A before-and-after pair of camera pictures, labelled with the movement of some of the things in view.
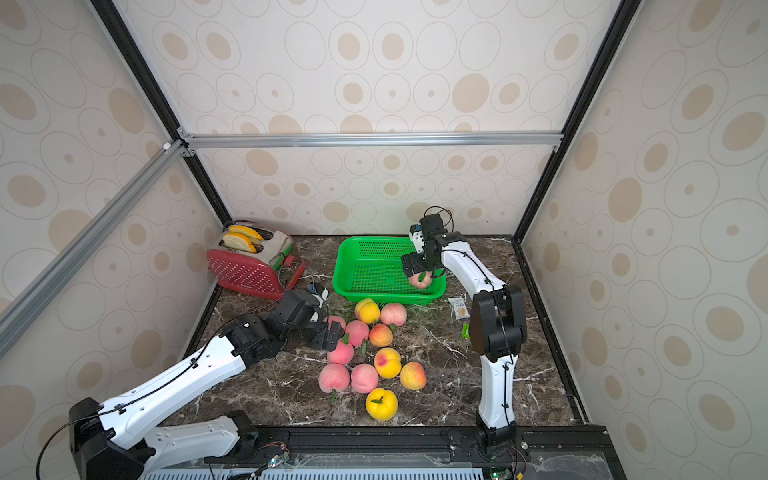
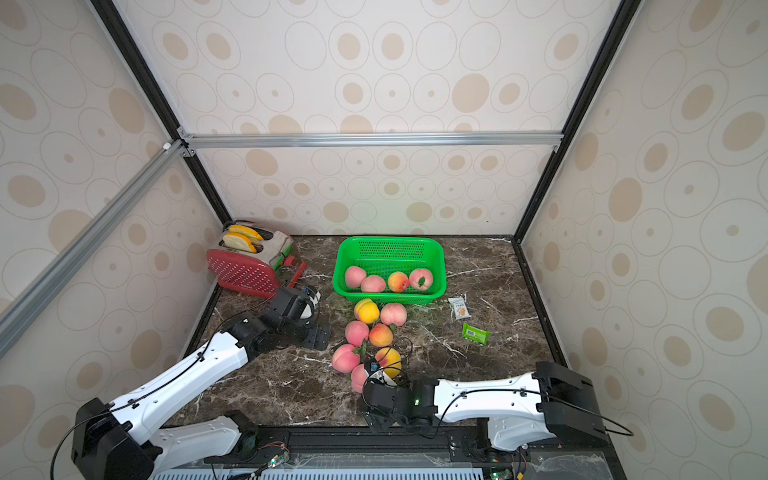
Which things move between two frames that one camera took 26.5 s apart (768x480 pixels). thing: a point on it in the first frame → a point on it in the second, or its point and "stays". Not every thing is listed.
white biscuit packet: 459,307 stays
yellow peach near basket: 367,311 stays
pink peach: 339,319 → 354,276
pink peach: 421,280 stays
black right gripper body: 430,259 → 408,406
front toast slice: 238,241 stays
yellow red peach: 387,362 stays
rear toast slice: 253,236 stays
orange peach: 413,375 → 398,281
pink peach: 334,376 → 373,284
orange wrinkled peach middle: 381,335 stays
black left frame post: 147,76 stays
